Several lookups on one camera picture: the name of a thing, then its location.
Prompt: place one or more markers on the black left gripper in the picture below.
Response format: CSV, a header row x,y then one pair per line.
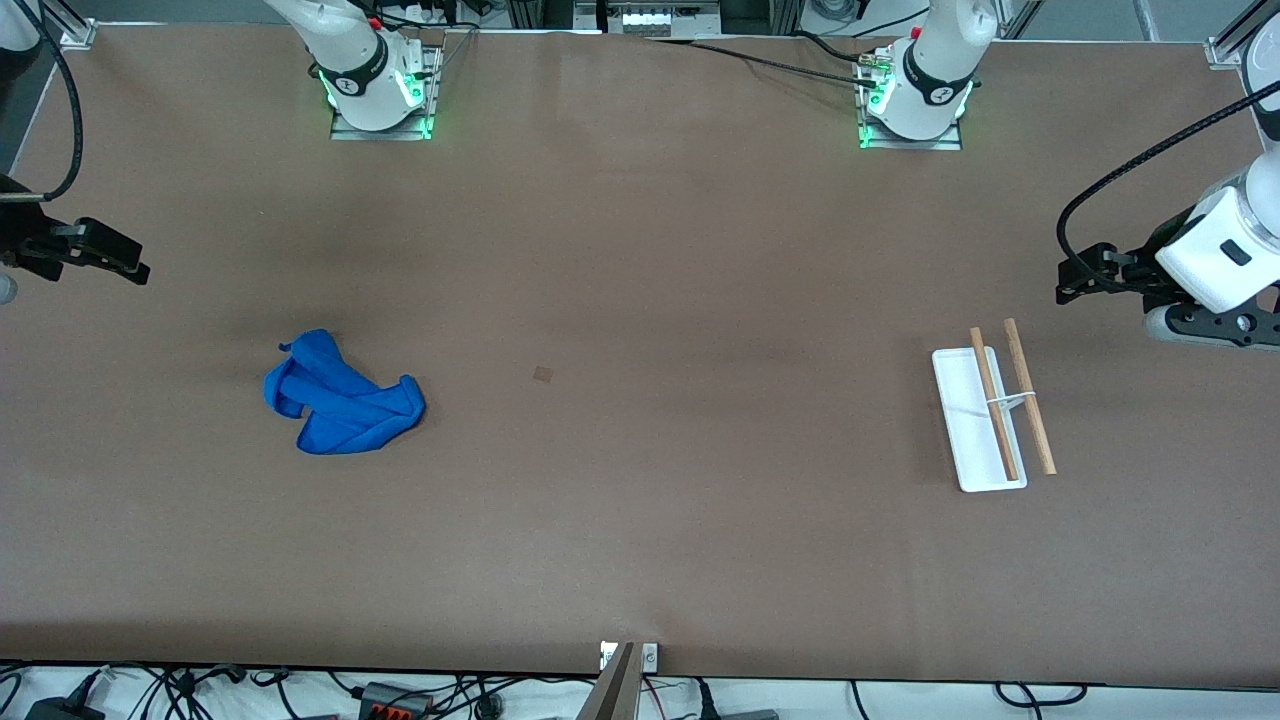
x,y
1143,266

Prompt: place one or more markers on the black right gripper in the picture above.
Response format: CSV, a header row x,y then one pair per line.
x,y
27,242

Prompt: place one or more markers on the blue microfibre towel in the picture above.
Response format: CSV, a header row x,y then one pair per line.
x,y
340,405

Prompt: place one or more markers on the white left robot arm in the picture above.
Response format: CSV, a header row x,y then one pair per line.
x,y
940,60

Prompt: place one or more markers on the wooden rack rod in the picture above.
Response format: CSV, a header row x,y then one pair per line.
x,y
991,395
1041,440

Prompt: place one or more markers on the white towel rack base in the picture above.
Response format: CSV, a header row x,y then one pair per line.
x,y
962,420

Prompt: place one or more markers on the black power brick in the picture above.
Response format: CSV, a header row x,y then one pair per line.
x,y
60,712

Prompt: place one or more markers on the grey power strip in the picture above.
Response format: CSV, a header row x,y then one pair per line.
x,y
660,18

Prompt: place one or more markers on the black floor plug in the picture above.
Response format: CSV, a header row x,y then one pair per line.
x,y
706,700

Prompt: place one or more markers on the metal table corner bracket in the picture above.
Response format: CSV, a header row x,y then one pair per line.
x,y
1222,54
78,36

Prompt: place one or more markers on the small metal edge bracket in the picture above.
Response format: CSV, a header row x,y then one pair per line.
x,y
650,657

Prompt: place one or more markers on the grey camera stand pole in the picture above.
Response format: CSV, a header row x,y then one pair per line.
x,y
612,695

